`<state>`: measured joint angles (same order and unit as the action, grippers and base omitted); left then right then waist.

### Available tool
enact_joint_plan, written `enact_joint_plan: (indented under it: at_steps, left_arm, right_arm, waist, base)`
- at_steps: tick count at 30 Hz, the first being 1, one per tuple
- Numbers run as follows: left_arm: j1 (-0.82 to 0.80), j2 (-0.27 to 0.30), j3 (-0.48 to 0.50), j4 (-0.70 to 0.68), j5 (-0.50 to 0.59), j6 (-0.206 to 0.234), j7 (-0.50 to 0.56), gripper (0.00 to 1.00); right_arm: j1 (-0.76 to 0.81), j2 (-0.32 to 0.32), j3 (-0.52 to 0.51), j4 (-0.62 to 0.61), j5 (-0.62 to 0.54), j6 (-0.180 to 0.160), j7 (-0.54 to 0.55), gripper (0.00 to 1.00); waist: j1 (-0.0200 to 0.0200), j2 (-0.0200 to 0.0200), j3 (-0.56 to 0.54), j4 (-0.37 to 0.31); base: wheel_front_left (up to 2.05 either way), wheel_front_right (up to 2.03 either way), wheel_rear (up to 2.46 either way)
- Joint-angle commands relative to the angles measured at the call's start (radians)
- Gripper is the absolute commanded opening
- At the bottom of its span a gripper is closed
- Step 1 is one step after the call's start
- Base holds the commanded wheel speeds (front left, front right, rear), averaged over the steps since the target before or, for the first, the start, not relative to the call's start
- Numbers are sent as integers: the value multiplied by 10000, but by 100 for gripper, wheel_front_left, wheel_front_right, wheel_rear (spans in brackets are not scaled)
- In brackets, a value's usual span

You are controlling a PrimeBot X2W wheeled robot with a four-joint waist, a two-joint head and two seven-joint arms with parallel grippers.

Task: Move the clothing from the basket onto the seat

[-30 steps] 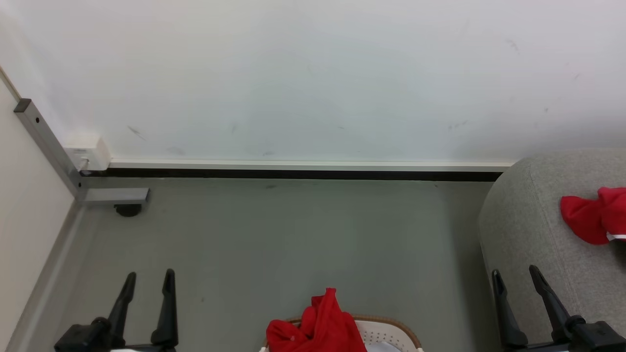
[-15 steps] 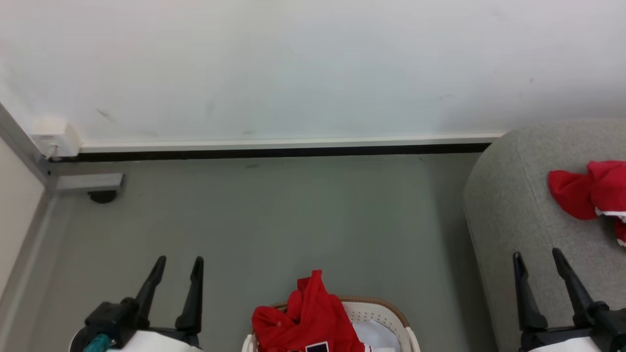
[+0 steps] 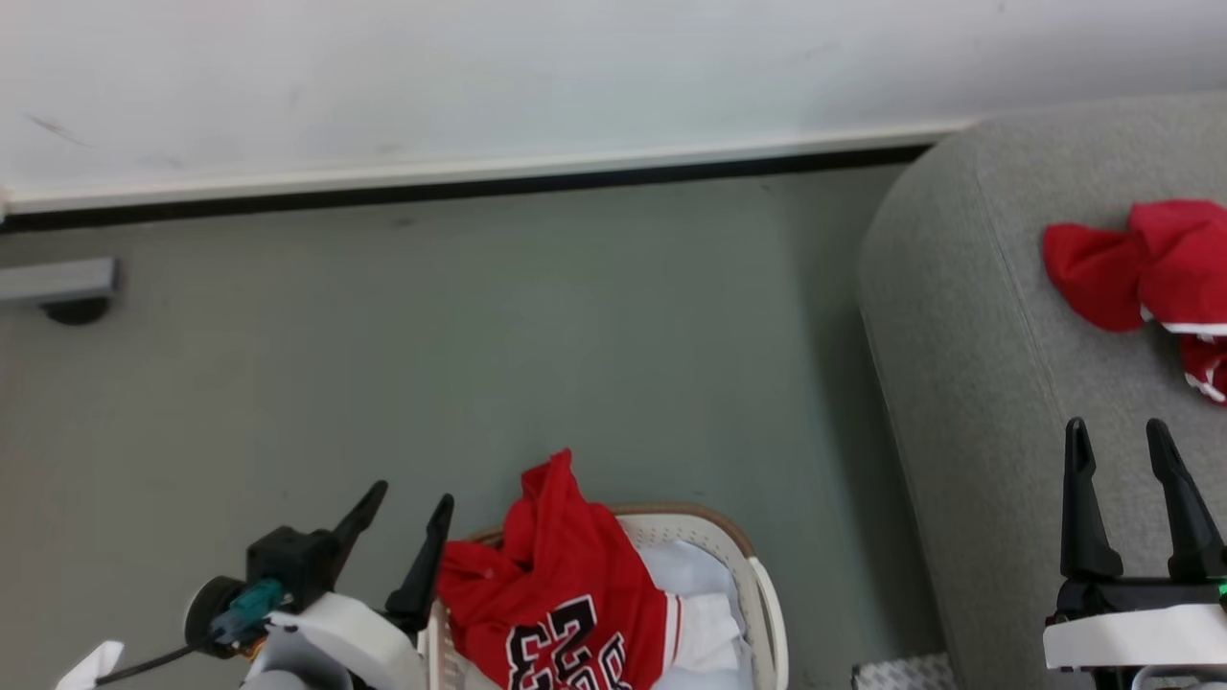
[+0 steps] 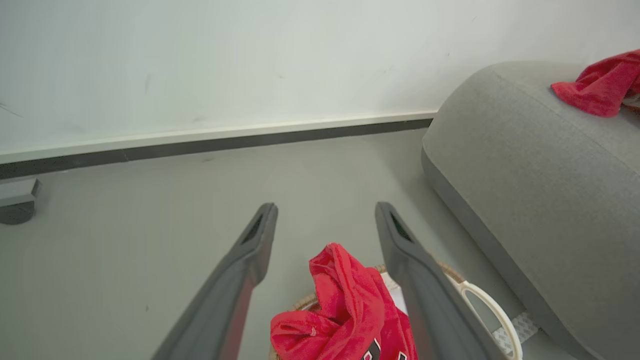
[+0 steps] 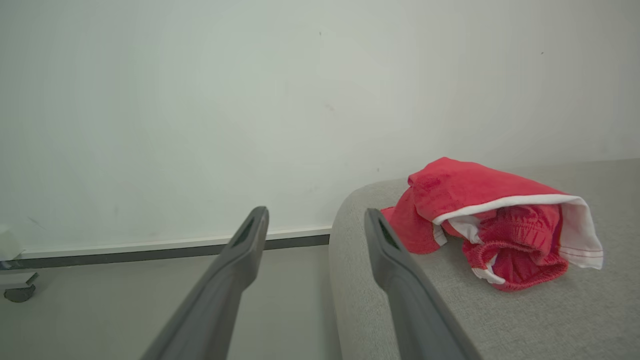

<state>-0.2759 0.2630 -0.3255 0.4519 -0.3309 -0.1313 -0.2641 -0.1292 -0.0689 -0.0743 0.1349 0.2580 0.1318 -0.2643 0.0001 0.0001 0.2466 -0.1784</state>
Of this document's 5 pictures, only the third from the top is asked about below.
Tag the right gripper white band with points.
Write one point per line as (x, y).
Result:
(1141, 632)

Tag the dark round foot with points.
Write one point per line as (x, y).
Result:
(77, 311)

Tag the grey checker plate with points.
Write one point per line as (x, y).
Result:
(906, 674)

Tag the white paper tag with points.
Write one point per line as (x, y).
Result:
(91, 666)

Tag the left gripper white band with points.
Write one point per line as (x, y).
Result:
(335, 642)

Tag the light metal frame bar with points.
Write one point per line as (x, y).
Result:
(53, 281)

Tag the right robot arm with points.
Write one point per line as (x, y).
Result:
(1150, 680)

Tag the beige woven laundry basket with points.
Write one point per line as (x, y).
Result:
(762, 613)

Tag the red garment with white trim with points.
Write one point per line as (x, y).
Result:
(1160, 259)

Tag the grey fabric sofa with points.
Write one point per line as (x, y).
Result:
(987, 402)

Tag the red jersey with black number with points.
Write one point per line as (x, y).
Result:
(566, 575)

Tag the black round wrist camera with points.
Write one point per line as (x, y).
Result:
(203, 613)

